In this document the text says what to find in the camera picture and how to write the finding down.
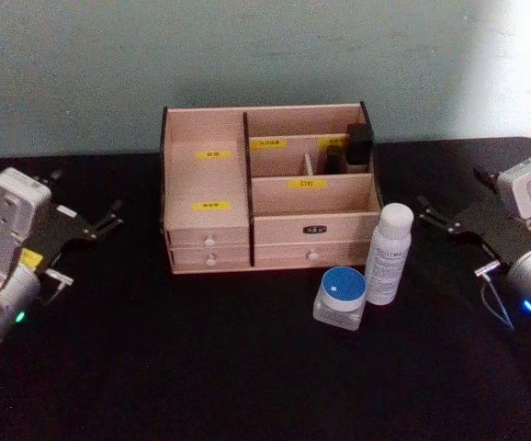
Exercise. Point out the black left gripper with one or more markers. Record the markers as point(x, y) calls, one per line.
point(65, 227)

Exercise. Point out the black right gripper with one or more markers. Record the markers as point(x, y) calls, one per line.
point(495, 227)

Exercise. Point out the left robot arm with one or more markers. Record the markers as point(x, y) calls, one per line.
point(8, 216)

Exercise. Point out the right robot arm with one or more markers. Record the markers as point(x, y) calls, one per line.
point(529, 197)

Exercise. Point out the white spray bottle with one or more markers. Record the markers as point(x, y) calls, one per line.
point(388, 257)

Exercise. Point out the small wooden drawer white knob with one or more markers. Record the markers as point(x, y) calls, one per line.
point(187, 259)
point(187, 237)

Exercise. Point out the large black box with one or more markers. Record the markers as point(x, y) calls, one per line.
point(360, 143)

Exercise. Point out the wooden desk organizer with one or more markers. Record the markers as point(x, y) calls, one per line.
point(210, 184)

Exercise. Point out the clear jar blue lid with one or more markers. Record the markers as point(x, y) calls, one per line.
point(341, 294)

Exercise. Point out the wide wooden drawer white knob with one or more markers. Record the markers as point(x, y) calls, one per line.
point(284, 255)

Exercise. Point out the wide wooden drawer black plate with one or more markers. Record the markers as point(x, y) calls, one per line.
point(274, 229)

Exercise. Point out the black table cloth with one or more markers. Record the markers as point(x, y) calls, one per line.
point(201, 367)

